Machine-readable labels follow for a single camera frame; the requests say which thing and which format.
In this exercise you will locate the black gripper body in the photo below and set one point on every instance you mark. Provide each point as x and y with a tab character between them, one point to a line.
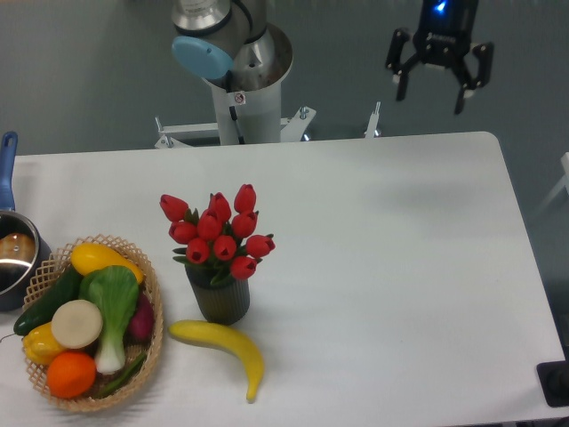
443	36

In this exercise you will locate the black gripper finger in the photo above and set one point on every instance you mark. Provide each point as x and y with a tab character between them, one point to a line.
400	69
467	83

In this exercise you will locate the red tulip bouquet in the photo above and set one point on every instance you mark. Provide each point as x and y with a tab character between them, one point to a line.
220	245

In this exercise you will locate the yellow banana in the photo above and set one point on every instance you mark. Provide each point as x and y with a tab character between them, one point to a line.
213	335

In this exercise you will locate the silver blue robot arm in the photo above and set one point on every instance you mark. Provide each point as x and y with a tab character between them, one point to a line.
214	35

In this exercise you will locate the dark ribbed vase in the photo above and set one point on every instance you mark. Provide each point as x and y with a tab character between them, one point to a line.
225	304

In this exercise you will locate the white furniture leg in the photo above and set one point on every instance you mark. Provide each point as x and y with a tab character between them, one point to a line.
559	192

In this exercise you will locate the black device at edge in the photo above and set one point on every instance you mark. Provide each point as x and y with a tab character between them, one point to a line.
553	378

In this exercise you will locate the green bok choy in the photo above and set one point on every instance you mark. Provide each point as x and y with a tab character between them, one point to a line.
114	290

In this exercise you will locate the yellow squash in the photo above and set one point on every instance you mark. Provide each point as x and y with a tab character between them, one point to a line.
89	257

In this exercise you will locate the purple sweet potato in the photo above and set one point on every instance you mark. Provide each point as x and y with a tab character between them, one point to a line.
142	322

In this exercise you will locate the dark green cucumber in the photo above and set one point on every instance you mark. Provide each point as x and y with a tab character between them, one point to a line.
65	289

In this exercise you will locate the woven wicker basket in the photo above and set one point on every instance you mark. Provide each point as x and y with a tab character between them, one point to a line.
46	275

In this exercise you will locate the beige round bun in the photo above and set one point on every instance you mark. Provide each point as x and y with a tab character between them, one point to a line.
76	324

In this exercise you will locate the green chili pepper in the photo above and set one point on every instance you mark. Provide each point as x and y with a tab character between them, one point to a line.
128	373

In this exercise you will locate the orange fruit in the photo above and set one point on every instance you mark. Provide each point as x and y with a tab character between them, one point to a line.
71	374

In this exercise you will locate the yellow bell pepper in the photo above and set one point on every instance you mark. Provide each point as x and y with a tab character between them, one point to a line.
40	345

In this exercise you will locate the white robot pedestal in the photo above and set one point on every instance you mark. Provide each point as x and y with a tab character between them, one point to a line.
247	117

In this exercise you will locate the white metal base frame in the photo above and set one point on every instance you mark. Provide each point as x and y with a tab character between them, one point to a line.
292	129

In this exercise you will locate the blue handled saucepan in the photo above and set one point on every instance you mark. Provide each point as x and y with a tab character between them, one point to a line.
22	248

